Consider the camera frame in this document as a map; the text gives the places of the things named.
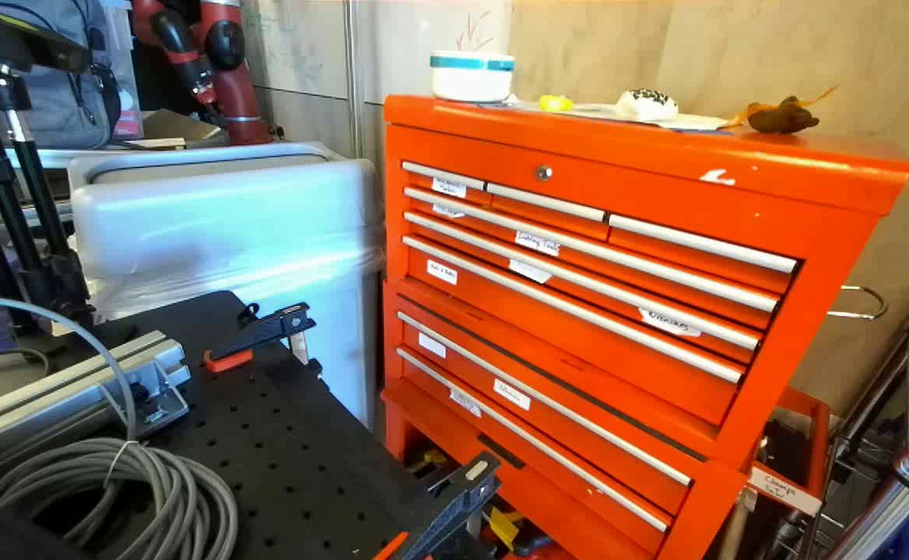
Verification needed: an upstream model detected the small white object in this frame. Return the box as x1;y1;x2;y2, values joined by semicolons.
617;90;679;121

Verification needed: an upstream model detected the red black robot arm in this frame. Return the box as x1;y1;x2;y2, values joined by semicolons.
131;0;273;143

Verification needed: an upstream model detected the yellow small object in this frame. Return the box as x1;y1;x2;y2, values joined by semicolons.
540;92;577;114

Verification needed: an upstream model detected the orange tool chest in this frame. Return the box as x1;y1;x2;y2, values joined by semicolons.
384;97;909;560

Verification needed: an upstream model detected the black orange clamp far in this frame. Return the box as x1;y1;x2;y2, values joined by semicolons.
201;303;314;373

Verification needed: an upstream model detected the black orange clamp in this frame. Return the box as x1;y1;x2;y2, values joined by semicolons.
201;303;314;373
374;450;502;560

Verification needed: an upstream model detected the black orange clamp near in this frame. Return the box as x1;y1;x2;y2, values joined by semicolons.
374;450;502;560

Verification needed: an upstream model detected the white teal-rimmed bowl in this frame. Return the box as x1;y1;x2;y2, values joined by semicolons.
429;49;516;103

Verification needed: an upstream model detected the black perforated table board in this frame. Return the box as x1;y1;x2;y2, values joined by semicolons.
16;291;458;560

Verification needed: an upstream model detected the brown plush toy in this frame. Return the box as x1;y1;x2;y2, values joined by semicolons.
736;97;819;137

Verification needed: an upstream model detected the aluminium extrusion rail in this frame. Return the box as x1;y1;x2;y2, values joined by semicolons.
0;331;191;450

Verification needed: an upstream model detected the coiled grey cable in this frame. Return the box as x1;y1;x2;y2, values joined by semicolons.
0;292;243;560

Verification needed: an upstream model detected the black camera tripod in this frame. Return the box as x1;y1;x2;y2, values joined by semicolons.
0;67;92;324

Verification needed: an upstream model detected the metal wire shelf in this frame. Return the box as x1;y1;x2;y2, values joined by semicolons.
781;331;909;560

